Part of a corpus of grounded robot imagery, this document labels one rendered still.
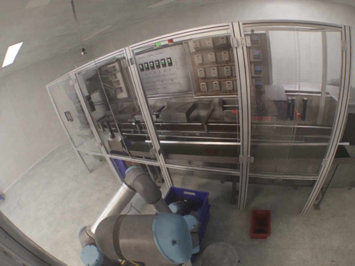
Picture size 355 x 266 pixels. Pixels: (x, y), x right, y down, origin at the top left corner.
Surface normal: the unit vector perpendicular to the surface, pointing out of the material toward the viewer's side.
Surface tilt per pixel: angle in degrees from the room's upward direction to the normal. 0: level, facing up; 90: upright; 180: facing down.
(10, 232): 90
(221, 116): 90
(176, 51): 90
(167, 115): 90
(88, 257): 5
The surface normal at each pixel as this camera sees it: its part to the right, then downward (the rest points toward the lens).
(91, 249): -0.15, -0.83
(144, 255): -0.12, 0.09
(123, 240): -0.19, -0.41
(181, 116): -0.40, 0.52
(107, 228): -0.39, -0.75
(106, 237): -0.40, -0.45
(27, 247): 0.88, 0.05
